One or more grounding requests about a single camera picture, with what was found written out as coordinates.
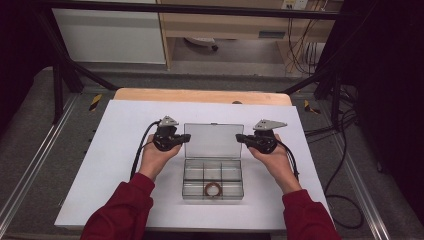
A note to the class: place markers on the white power strip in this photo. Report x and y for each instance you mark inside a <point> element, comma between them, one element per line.
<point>295,4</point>

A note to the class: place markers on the light wooden table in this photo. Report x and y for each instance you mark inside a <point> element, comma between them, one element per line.
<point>200,96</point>

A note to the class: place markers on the white cabinet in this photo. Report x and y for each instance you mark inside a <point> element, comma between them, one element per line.
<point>110,36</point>

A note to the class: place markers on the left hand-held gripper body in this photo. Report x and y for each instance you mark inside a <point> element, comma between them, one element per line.
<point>165,138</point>

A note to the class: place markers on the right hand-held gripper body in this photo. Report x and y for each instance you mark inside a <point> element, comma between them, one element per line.
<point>265,140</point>

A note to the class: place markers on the person's left hand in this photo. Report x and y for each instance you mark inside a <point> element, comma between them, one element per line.
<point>155,161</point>

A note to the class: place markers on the clear plastic compartment box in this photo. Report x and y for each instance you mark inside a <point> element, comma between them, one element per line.
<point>213,143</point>

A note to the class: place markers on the black horizontal frame bar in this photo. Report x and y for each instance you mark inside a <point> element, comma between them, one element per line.
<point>200,10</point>

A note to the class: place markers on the black metal stand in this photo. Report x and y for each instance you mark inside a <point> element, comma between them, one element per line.
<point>335,96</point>
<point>58,90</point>

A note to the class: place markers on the wooden desk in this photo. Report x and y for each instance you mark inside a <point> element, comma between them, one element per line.
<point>216,25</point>

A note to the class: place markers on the black curtain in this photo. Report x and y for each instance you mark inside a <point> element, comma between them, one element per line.
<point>393,83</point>
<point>20,50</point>

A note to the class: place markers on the white table board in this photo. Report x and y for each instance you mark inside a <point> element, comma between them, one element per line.
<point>110,150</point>

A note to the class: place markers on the aluminium floor rail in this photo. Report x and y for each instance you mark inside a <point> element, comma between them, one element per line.
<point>358,186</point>
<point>40,150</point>

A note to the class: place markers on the person's right hand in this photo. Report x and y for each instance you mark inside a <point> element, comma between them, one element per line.
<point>280,166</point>

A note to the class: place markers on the office chair base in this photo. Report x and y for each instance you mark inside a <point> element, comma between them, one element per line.
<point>203,41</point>

